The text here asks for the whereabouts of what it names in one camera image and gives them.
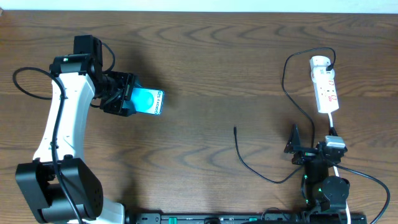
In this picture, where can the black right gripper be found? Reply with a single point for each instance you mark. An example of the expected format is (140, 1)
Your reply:
(307, 154)

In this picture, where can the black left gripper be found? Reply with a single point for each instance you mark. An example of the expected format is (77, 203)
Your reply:
(127, 79)

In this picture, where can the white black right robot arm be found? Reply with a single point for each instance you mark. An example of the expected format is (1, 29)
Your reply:
(325, 194)

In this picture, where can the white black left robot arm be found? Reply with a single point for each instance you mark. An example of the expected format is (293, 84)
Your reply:
(57, 184)

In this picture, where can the white USB charger adapter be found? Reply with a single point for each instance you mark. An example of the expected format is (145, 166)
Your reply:
(321, 74)

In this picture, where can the white power strip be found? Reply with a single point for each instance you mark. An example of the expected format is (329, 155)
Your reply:
(325, 92)

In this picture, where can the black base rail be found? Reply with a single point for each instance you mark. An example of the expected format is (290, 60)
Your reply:
(270, 217)

